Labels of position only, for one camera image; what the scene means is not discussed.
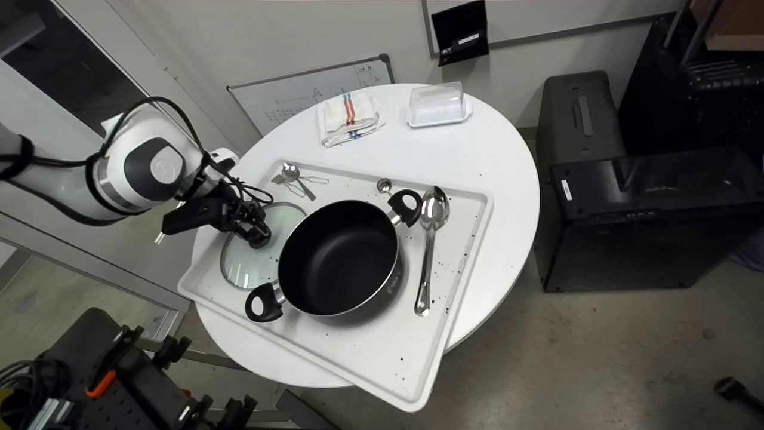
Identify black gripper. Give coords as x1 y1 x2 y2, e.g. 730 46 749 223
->
159 189 274 249

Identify low black glossy box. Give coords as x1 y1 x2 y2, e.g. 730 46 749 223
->
557 142 764 293

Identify black floor bin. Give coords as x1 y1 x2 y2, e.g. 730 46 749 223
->
533 70 640 293

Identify brown cardboard box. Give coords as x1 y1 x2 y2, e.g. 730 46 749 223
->
689 0 764 54

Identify small leaning whiteboard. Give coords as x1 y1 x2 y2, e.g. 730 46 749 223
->
227 53 396 137

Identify black tripod equipment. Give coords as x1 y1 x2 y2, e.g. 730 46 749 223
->
0 305 257 430

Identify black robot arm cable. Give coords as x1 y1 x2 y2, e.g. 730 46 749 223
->
0 92 212 185

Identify white plastic tray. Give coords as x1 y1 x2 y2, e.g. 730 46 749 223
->
175 156 496 416

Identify folded white striped cloth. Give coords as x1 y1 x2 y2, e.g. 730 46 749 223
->
316 88 387 151

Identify large wall whiteboard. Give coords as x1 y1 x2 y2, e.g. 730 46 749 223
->
420 0 687 48

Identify black cooking pot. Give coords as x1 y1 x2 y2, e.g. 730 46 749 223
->
244 185 424 325

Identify clear plastic container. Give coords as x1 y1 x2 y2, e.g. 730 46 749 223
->
403 79 473 131

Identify large metal spoon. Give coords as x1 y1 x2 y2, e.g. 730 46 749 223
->
411 184 454 317

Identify black whiteboard eraser holder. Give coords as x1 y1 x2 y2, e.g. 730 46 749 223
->
428 0 491 67

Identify metal measuring spoon set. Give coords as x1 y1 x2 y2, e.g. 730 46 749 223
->
269 159 319 203

